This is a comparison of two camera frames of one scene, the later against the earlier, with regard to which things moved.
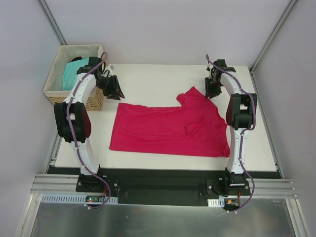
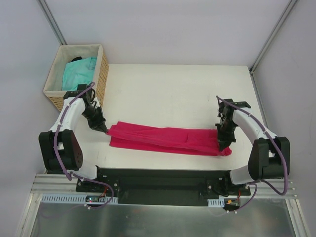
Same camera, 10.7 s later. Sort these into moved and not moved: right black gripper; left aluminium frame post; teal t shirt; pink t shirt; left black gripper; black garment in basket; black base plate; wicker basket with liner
Moved: left black gripper; pink t shirt; right black gripper
Not moved: teal t shirt; black base plate; black garment in basket; left aluminium frame post; wicker basket with liner
